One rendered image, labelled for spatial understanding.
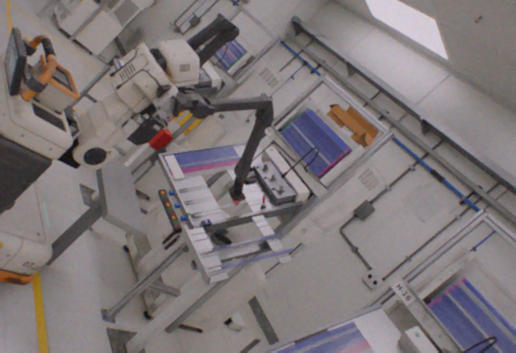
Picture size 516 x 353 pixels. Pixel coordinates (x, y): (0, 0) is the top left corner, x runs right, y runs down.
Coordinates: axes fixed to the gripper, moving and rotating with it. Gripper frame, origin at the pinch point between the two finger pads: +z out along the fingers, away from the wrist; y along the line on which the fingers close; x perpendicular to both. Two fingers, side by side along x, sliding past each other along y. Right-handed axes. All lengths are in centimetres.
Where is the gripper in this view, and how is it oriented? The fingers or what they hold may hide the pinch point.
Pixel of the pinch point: (235, 204)
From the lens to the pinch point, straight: 253.5
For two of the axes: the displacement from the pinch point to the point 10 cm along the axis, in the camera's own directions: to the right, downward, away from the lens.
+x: -8.9, 1.6, -4.4
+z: -1.5, 7.9, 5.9
